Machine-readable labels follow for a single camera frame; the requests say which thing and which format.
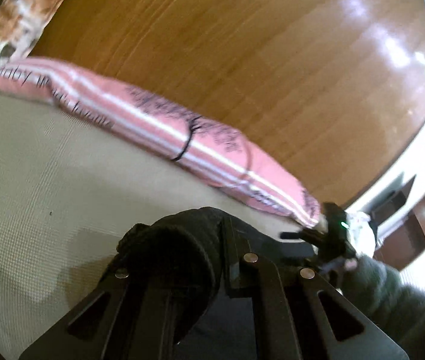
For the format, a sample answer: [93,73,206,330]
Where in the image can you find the pink striped Baby pillow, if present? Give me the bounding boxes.
[0,58,321,228]

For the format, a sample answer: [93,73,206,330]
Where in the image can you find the wooden headboard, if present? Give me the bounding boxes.
[33,0,425,205]

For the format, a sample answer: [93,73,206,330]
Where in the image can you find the dark wooden furniture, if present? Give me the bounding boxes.
[370,181,425,290]

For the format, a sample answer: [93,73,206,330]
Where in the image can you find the beige woven bed mat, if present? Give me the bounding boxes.
[0,94,296,359]

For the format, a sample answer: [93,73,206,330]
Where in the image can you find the black denim pants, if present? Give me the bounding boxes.
[117,207,313,359]

